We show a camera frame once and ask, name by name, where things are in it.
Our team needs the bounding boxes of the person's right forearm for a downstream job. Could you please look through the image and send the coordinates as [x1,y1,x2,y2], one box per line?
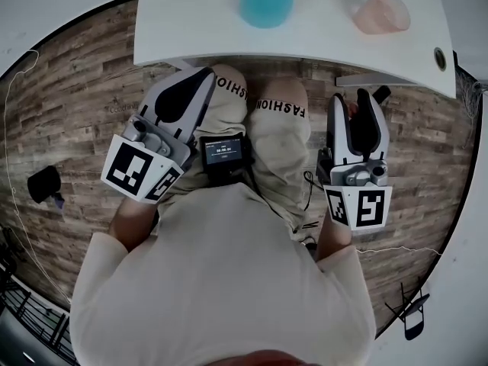
[316,213,358,262]

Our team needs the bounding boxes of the black metal railing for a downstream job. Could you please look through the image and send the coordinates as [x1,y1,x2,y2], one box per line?
[0,225,73,366]

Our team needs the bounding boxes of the tangled grey wire bundle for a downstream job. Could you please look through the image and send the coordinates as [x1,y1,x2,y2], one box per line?
[455,66,488,148]

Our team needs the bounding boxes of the teal bottle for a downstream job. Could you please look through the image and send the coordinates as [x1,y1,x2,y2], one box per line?
[239,0,295,29]

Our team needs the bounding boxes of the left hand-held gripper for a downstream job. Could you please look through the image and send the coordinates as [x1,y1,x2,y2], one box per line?
[100,66,217,205]

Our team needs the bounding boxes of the small black box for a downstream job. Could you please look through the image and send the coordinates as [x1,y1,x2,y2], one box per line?
[371,85,392,104]

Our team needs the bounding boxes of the person's right leg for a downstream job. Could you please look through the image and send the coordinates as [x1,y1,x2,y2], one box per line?
[262,76,306,102]

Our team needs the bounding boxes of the black cylindrical pouch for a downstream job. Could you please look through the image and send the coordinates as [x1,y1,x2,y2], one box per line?
[26,165,64,211]

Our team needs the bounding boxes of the long white floor cable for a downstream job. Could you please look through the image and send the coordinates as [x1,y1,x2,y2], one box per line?
[2,48,73,304]

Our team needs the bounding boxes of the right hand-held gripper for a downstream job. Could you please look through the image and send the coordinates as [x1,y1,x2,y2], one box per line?
[316,88,393,231]

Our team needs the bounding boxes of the person's head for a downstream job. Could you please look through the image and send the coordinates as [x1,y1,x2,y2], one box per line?
[224,348,329,366]

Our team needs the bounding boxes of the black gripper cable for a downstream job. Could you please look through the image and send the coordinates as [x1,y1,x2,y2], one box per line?
[302,169,320,251]

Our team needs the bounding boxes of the person's left forearm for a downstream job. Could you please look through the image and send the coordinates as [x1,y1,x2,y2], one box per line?
[108,194,161,253]

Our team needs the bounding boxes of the round table cable grommet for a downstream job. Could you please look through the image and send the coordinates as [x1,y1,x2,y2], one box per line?
[433,47,448,72]

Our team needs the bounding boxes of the short white floor cable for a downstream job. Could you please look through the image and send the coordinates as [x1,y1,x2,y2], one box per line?
[356,245,443,257]

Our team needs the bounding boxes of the black folding chair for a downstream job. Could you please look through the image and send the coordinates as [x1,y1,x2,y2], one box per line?
[384,280,432,342]

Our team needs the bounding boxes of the person's beige shirt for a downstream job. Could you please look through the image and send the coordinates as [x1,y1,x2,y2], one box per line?
[70,181,377,366]

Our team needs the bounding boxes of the pink textured cup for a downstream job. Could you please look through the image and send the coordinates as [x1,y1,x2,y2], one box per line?
[352,0,412,36]

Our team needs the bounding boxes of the beige printed shorts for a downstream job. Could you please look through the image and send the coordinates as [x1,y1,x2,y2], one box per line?
[158,72,313,239]

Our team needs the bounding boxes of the black screen device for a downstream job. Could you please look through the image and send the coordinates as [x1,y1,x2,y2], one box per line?
[200,130,252,185]

